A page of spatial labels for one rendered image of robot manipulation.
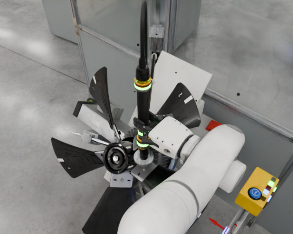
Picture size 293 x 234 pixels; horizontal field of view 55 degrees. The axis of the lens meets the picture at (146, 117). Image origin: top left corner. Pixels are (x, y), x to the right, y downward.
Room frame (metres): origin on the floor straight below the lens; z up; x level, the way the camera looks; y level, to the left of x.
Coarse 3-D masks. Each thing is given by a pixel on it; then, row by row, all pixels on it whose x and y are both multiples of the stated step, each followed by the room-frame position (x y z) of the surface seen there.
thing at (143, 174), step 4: (152, 164) 0.58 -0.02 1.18; (136, 168) 0.56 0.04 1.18; (140, 168) 0.56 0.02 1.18; (148, 168) 0.56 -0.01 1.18; (152, 168) 0.56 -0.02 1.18; (132, 172) 0.54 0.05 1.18; (136, 172) 0.54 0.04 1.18; (140, 172) 0.54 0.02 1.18; (144, 172) 0.54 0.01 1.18; (148, 172) 0.54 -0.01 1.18; (136, 176) 0.53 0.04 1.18; (140, 176) 0.53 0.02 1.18; (144, 176) 0.53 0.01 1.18; (140, 180) 0.51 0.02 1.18
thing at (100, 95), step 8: (96, 72) 0.88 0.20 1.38; (104, 72) 0.84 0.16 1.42; (96, 80) 0.87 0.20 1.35; (104, 80) 0.82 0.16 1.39; (96, 88) 0.86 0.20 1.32; (104, 88) 0.80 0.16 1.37; (96, 96) 0.86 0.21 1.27; (104, 96) 0.79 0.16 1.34; (104, 104) 0.78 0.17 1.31; (104, 112) 0.79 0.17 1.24; (112, 120) 0.71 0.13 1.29; (112, 128) 0.72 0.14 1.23
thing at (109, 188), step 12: (108, 192) 0.51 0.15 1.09; (120, 192) 0.52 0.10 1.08; (132, 192) 0.52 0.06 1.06; (108, 204) 0.48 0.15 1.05; (120, 204) 0.48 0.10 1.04; (132, 204) 0.49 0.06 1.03; (96, 216) 0.45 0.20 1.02; (108, 216) 0.45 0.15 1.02; (120, 216) 0.45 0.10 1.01; (84, 228) 0.42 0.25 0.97; (96, 228) 0.41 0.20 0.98; (108, 228) 0.41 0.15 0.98
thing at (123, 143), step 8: (112, 144) 0.62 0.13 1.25; (120, 144) 0.61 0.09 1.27; (128, 144) 0.63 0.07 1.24; (104, 152) 0.61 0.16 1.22; (112, 152) 0.60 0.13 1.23; (120, 152) 0.59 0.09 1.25; (128, 152) 0.58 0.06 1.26; (104, 160) 0.59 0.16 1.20; (112, 160) 0.58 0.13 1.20; (120, 160) 0.57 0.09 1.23; (128, 160) 0.56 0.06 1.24; (112, 168) 0.56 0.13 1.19; (120, 168) 0.55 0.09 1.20; (128, 168) 0.55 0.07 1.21
